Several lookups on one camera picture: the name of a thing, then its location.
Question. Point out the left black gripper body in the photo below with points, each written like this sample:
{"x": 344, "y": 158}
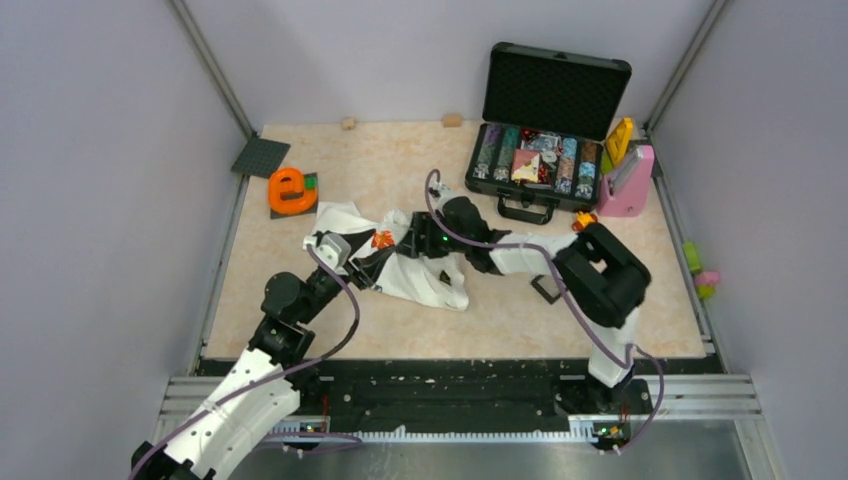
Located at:
{"x": 363, "y": 272}

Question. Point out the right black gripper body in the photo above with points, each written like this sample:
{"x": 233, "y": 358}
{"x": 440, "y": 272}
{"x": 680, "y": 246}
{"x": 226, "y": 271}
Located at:
{"x": 446, "y": 243}

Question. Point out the white t-shirt garment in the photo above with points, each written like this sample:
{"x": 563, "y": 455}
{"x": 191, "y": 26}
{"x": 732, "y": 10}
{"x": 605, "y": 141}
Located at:
{"x": 435, "y": 283}

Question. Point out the black display frame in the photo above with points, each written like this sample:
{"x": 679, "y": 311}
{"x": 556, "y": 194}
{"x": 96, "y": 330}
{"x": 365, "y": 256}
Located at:
{"x": 547, "y": 288}

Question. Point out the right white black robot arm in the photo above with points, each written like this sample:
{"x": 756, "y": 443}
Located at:
{"x": 600, "y": 279}

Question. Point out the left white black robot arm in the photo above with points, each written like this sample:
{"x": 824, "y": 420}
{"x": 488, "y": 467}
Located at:
{"x": 256, "y": 394}

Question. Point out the small dark mat under dispenser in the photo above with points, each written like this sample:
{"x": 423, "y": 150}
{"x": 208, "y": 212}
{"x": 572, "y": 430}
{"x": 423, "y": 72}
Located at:
{"x": 297, "y": 203}

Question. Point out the green lego brick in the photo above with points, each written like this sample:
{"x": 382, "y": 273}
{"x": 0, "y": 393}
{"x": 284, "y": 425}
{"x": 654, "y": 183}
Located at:
{"x": 310, "y": 182}

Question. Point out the small wooden block right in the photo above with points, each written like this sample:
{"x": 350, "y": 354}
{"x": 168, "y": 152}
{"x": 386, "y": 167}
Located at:
{"x": 452, "y": 120}

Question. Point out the small wooden block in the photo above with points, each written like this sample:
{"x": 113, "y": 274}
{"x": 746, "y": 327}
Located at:
{"x": 348, "y": 123}
{"x": 452, "y": 120}

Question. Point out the small wooden block left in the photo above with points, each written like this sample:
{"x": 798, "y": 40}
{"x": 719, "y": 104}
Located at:
{"x": 348, "y": 123}

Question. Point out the dark grey lego baseplate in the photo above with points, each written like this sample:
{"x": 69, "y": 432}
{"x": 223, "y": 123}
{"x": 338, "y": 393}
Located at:
{"x": 260, "y": 157}

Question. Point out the yellow orange toy piece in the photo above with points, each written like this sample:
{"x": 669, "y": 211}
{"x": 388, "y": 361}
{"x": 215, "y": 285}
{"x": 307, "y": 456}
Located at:
{"x": 583, "y": 220}

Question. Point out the black open poker chip case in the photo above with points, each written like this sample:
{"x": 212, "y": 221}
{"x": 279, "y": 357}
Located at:
{"x": 545, "y": 115}

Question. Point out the pink box with grey lid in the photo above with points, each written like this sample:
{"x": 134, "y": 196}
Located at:
{"x": 624, "y": 190}

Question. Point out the yellow toy block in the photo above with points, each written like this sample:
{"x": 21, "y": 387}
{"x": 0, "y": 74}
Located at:
{"x": 617, "y": 142}

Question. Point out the green pink toy bricks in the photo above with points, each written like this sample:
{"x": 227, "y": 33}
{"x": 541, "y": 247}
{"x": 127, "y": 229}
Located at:
{"x": 704, "y": 281}

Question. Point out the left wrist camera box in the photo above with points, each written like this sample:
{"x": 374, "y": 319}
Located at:
{"x": 331, "y": 249}

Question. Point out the black mounting base plate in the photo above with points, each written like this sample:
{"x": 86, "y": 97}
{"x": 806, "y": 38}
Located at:
{"x": 463, "y": 396}

